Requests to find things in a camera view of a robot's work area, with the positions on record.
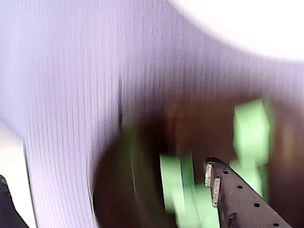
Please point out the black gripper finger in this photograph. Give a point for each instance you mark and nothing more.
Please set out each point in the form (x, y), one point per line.
(7, 209)
(237, 202)

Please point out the white round plate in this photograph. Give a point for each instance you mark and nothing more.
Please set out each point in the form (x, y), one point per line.
(249, 23)

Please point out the black metal bucket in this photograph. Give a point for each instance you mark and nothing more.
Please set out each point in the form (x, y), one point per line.
(147, 190)

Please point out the blue woven tablecloth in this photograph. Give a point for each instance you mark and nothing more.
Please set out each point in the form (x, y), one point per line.
(71, 71)

